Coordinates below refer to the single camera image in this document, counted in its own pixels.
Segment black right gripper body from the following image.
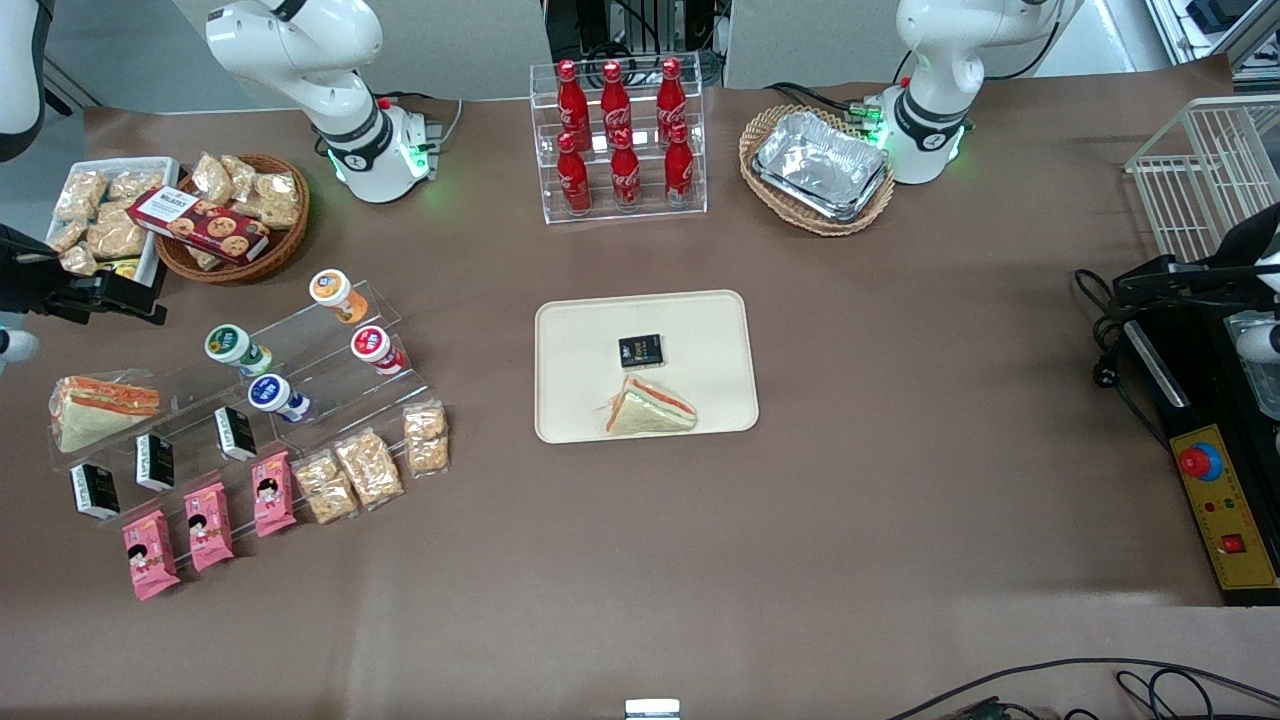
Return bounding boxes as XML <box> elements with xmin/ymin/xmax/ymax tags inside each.
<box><xmin>0</xmin><ymin>225</ymin><xmax>106</xmax><ymax>319</ymax></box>

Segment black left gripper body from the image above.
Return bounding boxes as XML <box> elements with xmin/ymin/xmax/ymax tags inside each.
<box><xmin>1170</xmin><ymin>232</ymin><xmax>1263</xmax><ymax>301</ymax></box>

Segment green lid gum bottle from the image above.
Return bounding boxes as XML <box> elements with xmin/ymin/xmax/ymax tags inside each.
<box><xmin>204</xmin><ymin>324</ymin><xmax>273</xmax><ymax>379</ymax></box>

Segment black and white gum box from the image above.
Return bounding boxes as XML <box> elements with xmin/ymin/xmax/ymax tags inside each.
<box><xmin>135</xmin><ymin>433</ymin><xmax>176</xmax><ymax>492</ymax></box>
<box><xmin>214</xmin><ymin>406</ymin><xmax>258</xmax><ymax>463</ymax></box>
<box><xmin>70</xmin><ymin>464</ymin><xmax>121</xmax><ymax>521</ymax></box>

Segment blue lid gum bottle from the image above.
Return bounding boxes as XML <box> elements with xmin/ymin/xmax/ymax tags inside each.
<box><xmin>247</xmin><ymin>373</ymin><xmax>312</xmax><ymax>424</ymax></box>

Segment orange lid gum bottle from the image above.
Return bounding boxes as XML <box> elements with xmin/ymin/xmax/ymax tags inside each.
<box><xmin>308</xmin><ymin>268</ymin><xmax>369</xmax><ymax>325</ymax></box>

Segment red lid gum bottle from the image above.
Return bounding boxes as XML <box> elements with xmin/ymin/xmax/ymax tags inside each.
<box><xmin>350</xmin><ymin>326</ymin><xmax>408</xmax><ymax>377</ymax></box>

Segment beige plastic tray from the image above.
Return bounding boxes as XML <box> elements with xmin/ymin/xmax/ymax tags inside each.
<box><xmin>534</xmin><ymin>289</ymin><xmax>760</xmax><ymax>444</ymax></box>

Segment red cookie box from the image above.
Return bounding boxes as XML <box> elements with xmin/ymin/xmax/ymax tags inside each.
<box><xmin>127</xmin><ymin>186</ymin><xmax>271</xmax><ymax>266</ymax></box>

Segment wrapped triangle sandwich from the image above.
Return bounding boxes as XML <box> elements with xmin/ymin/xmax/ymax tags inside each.
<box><xmin>603</xmin><ymin>375</ymin><xmax>698</xmax><ymax>437</ymax></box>
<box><xmin>50</xmin><ymin>375</ymin><xmax>161</xmax><ymax>454</ymax></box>

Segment clear plastic container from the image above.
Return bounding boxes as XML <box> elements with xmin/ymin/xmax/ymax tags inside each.
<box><xmin>1224</xmin><ymin>310</ymin><xmax>1280</xmax><ymax>421</ymax></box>

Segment white rectangular bin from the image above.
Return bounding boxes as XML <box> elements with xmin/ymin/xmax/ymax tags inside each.
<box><xmin>45</xmin><ymin>157</ymin><xmax>181</xmax><ymax>293</ymax></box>

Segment brown wicker basket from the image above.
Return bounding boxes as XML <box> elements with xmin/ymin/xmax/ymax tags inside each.
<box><xmin>155</xmin><ymin>153</ymin><xmax>311</xmax><ymax>286</ymax></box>

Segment clear acrylic stepped display shelf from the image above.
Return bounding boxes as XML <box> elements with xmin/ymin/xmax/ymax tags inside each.
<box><xmin>45</xmin><ymin>280</ymin><xmax>433</xmax><ymax>526</ymax></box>

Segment pink snack pack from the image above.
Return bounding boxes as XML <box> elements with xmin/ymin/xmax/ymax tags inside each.
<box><xmin>121</xmin><ymin>510</ymin><xmax>182</xmax><ymax>602</ymax></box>
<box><xmin>183</xmin><ymin>482</ymin><xmax>235</xmax><ymax>574</ymax></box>
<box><xmin>251</xmin><ymin>451</ymin><xmax>298</xmax><ymax>539</ymax></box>

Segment black control box yellow panel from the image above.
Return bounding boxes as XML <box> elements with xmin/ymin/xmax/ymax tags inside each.
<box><xmin>1118</xmin><ymin>290</ymin><xmax>1280</xmax><ymax>607</ymax></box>

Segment stack of foil trays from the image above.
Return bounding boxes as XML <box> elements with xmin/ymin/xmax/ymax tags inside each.
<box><xmin>752</xmin><ymin>110</ymin><xmax>891</xmax><ymax>223</ymax></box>

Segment light wicker basket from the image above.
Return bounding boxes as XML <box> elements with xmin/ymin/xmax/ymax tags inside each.
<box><xmin>739</xmin><ymin>104</ymin><xmax>897</xmax><ymax>238</ymax></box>

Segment red cola bottle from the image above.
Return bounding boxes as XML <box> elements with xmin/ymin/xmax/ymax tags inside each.
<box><xmin>600</xmin><ymin>61</ymin><xmax>632</xmax><ymax>136</ymax></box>
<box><xmin>556</xmin><ymin>59</ymin><xmax>590</xmax><ymax>139</ymax></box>
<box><xmin>556</xmin><ymin>132</ymin><xmax>593</xmax><ymax>216</ymax></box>
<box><xmin>656</xmin><ymin>57</ymin><xmax>688</xmax><ymax>131</ymax></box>
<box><xmin>610</xmin><ymin>127</ymin><xmax>642</xmax><ymax>211</ymax></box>
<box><xmin>664</xmin><ymin>121</ymin><xmax>695</xmax><ymax>208</ymax></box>

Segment clear acrylic bottle rack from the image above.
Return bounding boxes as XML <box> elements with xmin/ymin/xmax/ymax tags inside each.
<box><xmin>530</xmin><ymin>52</ymin><xmax>708</xmax><ymax>225</ymax></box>

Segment black equipment rack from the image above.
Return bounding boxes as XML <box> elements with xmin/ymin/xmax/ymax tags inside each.
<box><xmin>543</xmin><ymin>0</ymin><xmax>723</xmax><ymax>86</ymax></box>

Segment black power cable with plug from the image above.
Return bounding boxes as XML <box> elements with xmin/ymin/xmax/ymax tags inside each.
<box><xmin>1074</xmin><ymin>267</ymin><xmax>1171</xmax><ymax>446</ymax></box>

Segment white wire basket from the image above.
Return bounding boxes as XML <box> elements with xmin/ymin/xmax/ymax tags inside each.
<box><xmin>1124</xmin><ymin>95</ymin><xmax>1280</xmax><ymax>263</ymax></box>

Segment aluminium frame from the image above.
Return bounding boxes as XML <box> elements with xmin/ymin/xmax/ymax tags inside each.
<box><xmin>1145</xmin><ymin>0</ymin><xmax>1280</xmax><ymax>73</ymax></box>

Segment grey cable at right arm base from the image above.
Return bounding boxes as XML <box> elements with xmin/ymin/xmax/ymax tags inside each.
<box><xmin>395</xmin><ymin>92</ymin><xmax>464</xmax><ymax>153</ymax></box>

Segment cables at left arm base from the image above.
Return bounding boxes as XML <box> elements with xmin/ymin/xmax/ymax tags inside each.
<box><xmin>765</xmin><ymin>80</ymin><xmax>886</xmax><ymax>129</ymax></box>

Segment black floor cable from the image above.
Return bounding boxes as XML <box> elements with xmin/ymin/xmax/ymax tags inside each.
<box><xmin>885</xmin><ymin>657</ymin><xmax>1280</xmax><ymax>720</ymax></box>

